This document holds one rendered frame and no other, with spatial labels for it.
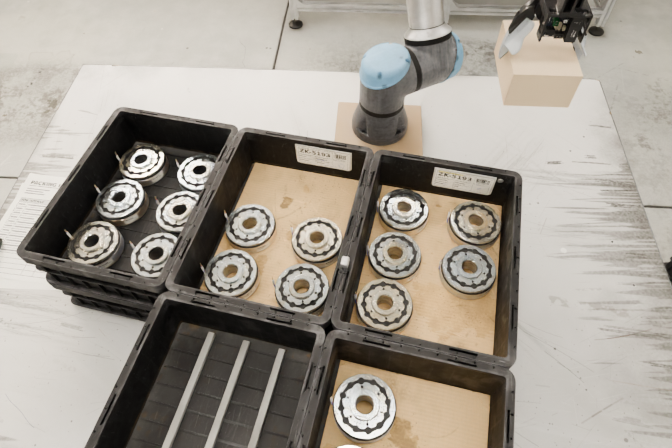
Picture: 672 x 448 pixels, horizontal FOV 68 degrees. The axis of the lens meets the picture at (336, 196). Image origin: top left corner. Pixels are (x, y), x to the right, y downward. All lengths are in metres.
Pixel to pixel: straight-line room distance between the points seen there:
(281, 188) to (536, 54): 0.58
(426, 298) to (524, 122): 0.69
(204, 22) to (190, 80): 1.53
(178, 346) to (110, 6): 2.74
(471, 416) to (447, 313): 0.18
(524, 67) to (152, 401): 0.88
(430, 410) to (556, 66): 0.64
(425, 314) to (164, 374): 0.48
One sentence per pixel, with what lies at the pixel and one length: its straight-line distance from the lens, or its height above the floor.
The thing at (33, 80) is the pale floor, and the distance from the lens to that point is 3.12.
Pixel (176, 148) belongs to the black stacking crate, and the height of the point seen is 0.83.
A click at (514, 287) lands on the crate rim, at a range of 0.91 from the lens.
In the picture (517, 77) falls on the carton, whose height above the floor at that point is 1.11.
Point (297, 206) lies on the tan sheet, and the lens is 1.08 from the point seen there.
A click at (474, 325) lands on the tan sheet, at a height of 0.83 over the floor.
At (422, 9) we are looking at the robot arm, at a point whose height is 1.03.
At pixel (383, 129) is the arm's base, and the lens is 1.30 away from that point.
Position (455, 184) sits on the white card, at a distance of 1.08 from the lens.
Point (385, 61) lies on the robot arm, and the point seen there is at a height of 0.95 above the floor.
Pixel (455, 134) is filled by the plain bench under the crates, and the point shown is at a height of 0.70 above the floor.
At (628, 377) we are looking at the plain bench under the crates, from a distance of 1.19.
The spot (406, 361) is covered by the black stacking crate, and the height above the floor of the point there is 0.90.
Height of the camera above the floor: 1.72
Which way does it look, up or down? 54 degrees down
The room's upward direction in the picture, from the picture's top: 3 degrees counter-clockwise
